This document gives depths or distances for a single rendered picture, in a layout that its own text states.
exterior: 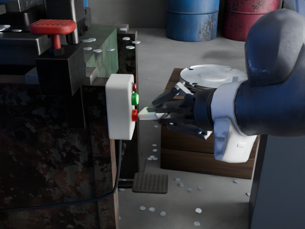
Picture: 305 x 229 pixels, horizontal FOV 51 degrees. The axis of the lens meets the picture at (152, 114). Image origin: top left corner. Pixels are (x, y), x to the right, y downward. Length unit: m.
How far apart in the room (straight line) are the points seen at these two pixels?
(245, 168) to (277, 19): 1.01
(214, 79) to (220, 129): 0.88
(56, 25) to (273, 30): 0.34
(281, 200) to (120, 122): 0.61
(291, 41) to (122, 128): 0.40
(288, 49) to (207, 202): 0.94
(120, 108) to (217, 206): 0.73
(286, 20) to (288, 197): 0.72
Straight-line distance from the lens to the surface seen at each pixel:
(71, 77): 0.59
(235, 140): 0.51
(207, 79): 1.38
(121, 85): 0.66
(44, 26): 0.57
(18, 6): 0.90
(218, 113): 0.51
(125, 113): 0.68
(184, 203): 1.29
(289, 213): 1.14
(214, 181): 1.41
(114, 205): 0.85
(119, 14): 4.30
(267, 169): 1.03
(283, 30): 0.46
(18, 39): 0.75
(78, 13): 0.91
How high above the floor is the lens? 0.87
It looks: 27 degrees down
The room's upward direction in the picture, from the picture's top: straight up
